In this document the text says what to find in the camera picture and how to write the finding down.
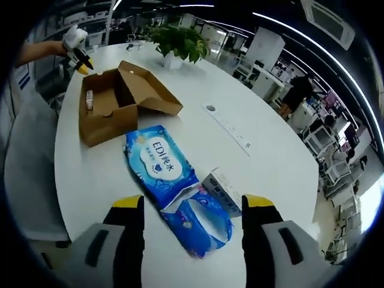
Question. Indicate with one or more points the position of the small white carton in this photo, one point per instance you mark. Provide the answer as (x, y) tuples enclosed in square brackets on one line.
[(222, 189)]

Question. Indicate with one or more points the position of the white table socket strip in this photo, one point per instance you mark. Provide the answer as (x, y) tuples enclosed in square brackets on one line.
[(231, 129)]

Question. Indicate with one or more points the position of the blue white wall board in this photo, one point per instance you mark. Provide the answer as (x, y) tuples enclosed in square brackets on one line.
[(24, 78)]

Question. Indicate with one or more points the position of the green potted plant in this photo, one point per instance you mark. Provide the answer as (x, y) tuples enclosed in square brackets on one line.
[(180, 42)]

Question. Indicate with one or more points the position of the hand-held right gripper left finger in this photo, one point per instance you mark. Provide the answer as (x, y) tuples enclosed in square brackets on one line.
[(126, 240)]

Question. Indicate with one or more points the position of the long curved ceiling light strip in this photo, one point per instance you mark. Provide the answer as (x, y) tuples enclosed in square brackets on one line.
[(300, 31)]

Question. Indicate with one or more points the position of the brown cardboard shoe box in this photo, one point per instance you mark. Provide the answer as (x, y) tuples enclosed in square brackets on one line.
[(102, 132)]

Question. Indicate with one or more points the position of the desk monitor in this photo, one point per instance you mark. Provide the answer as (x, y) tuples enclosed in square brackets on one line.
[(333, 100), (351, 135)]

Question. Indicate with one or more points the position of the white spray bottle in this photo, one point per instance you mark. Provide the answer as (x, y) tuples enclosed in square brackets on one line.
[(89, 99)]

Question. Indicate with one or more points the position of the ceiling air conditioner vent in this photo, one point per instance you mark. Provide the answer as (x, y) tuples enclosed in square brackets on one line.
[(328, 21)]

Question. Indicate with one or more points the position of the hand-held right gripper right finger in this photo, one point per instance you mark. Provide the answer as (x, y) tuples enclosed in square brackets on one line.
[(264, 240)]

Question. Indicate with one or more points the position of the blue wet wipes pack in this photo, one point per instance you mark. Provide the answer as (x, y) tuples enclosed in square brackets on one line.
[(162, 162)]

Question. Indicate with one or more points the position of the blue plastic tissue pack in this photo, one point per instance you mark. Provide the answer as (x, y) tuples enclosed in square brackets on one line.
[(198, 231)]

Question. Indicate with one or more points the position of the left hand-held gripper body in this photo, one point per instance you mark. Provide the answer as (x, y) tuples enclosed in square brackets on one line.
[(73, 37)]

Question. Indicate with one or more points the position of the white office chair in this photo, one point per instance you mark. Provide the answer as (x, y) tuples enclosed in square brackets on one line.
[(339, 171), (316, 136)]

